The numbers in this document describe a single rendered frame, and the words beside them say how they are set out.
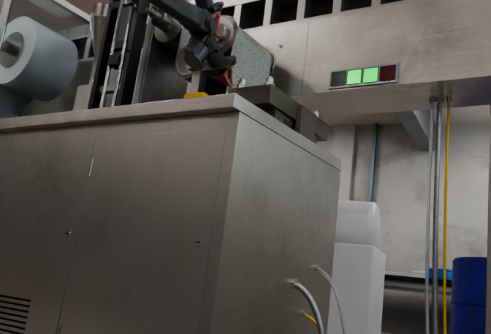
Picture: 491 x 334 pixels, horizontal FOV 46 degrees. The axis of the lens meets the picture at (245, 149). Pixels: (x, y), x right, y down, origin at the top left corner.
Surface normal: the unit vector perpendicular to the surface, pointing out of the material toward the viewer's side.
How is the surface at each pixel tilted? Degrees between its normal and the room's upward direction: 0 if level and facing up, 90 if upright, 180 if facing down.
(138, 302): 90
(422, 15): 90
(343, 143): 90
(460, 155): 90
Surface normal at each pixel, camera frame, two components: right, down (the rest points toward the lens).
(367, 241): -0.34, -0.44
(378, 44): -0.54, -0.28
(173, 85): 0.83, -0.04
